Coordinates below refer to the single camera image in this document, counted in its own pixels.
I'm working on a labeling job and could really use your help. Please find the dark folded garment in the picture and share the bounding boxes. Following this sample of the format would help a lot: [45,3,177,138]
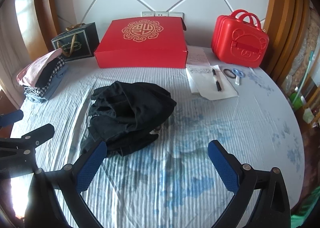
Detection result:
[35,59,63,87]

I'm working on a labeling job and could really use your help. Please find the light green pole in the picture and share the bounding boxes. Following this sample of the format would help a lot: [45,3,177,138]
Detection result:
[295,51,314,95]

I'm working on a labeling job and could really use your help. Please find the white paper sheet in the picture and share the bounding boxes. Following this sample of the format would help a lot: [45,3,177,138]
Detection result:
[185,64,239,100]

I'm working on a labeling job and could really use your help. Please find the wooden headboard frame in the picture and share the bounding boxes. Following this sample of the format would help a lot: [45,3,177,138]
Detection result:
[32,0,312,80]

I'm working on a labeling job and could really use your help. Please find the blue folded garment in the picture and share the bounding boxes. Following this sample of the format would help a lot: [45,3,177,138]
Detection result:
[27,67,69,104]

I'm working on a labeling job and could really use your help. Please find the light blue striped bed sheet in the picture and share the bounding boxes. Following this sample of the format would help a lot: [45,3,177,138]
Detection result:
[10,46,304,228]

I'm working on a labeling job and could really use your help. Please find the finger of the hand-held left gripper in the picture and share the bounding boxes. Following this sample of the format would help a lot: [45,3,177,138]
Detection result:
[0,123,55,178]
[0,110,24,128]

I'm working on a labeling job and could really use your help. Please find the small blue scissors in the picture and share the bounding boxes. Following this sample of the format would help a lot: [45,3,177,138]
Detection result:
[231,69,246,86]

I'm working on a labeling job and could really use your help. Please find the green cloth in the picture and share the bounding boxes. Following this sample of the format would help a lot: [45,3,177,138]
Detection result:
[290,193,320,228]

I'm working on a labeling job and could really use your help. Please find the green container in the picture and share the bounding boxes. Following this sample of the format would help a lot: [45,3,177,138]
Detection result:
[289,91,306,110]

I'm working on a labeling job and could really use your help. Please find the pink folded cloth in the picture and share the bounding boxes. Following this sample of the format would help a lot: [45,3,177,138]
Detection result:
[16,49,63,87]

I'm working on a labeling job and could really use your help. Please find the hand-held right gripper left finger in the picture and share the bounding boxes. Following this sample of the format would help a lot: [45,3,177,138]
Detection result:
[24,140,108,228]

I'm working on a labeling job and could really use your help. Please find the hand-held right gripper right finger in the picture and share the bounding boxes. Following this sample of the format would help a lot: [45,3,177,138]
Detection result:
[207,139,292,228]

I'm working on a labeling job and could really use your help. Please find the black garment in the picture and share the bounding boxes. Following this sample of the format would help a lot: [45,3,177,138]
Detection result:
[87,81,177,157]

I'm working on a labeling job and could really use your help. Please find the checkered folded garment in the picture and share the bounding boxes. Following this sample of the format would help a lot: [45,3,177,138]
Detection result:
[24,56,68,95]

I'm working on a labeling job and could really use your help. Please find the red gift box gold emblem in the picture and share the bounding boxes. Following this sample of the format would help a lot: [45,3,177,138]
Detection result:
[94,17,189,69]

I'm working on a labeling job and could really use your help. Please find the printed paper sheet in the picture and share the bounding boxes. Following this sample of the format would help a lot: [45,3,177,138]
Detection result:
[186,48,211,68]

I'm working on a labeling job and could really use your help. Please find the dark gift bag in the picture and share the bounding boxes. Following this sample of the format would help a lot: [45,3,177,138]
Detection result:
[51,22,101,63]

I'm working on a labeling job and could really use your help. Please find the black pen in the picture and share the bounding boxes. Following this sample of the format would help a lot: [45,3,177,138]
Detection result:
[212,69,223,92]

